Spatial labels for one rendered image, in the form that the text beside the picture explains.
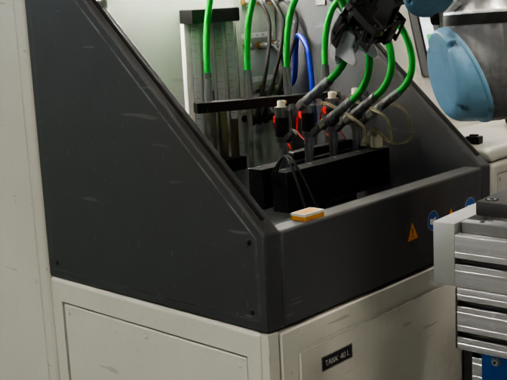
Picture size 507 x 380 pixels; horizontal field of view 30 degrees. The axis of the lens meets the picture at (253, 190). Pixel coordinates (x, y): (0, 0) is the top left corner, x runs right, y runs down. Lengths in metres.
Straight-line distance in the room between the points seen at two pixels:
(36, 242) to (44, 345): 0.22
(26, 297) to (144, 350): 0.36
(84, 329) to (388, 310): 0.58
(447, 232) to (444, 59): 0.26
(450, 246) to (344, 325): 0.38
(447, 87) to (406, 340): 0.74
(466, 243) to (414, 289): 0.51
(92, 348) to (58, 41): 0.58
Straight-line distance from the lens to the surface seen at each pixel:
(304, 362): 1.57
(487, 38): 1.16
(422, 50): 2.24
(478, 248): 1.31
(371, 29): 1.60
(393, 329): 1.77
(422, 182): 1.82
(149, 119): 1.59
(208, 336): 1.59
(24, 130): 1.89
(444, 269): 1.34
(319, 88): 1.76
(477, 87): 1.15
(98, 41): 1.67
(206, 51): 1.97
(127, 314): 1.74
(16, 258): 2.00
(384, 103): 1.98
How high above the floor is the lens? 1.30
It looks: 11 degrees down
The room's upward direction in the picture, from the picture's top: 3 degrees counter-clockwise
